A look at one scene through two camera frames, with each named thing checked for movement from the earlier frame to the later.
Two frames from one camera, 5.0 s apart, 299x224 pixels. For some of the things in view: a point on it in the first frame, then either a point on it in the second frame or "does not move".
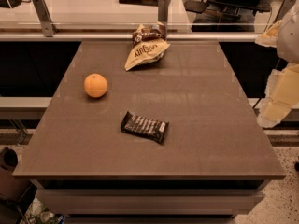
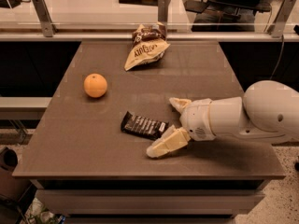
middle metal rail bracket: x=163 y=10 does not move
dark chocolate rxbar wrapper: x=145 y=126 does not move
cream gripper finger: x=281 y=92 to x=174 y=138
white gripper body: x=290 y=39 to x=196 y=119
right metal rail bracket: x=288 y=2 does not move
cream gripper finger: x=270 y=37 to x=179 y=104
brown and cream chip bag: x=149 y=45 does not move
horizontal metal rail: x=126 y=35 does not move
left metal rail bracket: x=42 y=12 does not move
